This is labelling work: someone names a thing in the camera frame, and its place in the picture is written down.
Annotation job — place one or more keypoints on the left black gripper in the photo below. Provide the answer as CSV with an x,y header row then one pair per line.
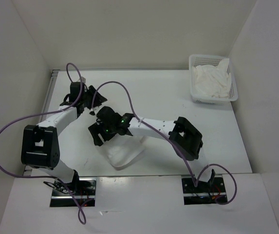
x,y
100,99

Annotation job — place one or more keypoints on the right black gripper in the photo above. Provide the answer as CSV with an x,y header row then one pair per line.
x,y
96,128

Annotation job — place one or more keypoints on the white pleated skirt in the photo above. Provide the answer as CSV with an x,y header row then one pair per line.
x,y
120,151

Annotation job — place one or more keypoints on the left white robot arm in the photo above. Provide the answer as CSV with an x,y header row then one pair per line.
x,y
40,146

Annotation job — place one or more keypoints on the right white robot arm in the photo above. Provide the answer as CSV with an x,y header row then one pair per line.
x,y
185,139

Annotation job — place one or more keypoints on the white skirts in basket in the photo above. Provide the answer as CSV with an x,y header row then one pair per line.
x,y
212,81

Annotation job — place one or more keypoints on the white perforated plastic basket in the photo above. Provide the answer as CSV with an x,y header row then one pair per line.
x,y
195,60

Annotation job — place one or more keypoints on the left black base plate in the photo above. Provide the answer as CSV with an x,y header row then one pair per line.
x,y
85,195

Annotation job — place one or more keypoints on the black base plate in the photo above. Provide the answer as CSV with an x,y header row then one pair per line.
x,y
85,195
203,193

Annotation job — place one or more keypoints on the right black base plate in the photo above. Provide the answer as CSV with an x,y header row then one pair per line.
x,y
203,193

